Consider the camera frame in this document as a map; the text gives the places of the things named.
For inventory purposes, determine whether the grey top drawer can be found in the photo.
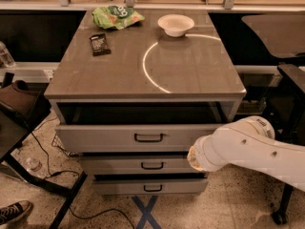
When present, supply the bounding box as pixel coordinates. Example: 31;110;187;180
55;124;220;153

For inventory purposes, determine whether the grey drawer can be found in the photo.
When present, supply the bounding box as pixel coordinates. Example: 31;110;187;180
55;124;220;153
79;155;195;175
92;178;208;196

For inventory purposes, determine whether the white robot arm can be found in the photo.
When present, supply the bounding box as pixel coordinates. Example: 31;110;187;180
188;115;305;191

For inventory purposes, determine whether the grey drawer cabinet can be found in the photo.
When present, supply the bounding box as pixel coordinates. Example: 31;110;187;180
45;10;246;182

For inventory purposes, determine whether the grey middle drawer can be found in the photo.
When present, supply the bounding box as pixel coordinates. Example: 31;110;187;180
79;155;195;175

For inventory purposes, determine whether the grey bottom drawer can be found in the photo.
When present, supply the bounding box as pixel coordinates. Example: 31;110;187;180
92;178;208;196

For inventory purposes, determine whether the white paper bowl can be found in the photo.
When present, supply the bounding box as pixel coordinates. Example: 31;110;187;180
157;14;194;37

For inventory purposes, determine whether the black snack bar wrapper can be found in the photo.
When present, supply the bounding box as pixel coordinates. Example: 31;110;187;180
90;33;112;56

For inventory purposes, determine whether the green chip bag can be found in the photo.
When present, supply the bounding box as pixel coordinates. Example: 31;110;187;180
91;6;145;30

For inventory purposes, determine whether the brown bag on left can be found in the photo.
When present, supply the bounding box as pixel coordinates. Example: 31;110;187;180
0;80;51;129

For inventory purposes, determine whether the clear plastic water bottle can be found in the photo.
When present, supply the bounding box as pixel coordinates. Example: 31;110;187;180
26;157;47;179

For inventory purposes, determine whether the black side table left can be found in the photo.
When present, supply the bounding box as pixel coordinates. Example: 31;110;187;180
0;110;89;229

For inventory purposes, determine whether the black office chair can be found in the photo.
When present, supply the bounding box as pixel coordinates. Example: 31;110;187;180
243;14;305;224

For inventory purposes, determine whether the plastic bottle on shelf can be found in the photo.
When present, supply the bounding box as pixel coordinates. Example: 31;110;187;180
0;41;15;68

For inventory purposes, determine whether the black white sneaker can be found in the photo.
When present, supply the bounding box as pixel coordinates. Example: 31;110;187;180
0;200;32;225

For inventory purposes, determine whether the black wire basket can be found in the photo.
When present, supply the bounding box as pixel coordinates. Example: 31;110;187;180
51;135;78;157

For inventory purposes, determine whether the black floor cable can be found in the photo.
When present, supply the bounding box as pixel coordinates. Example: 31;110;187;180
30;131;136;229

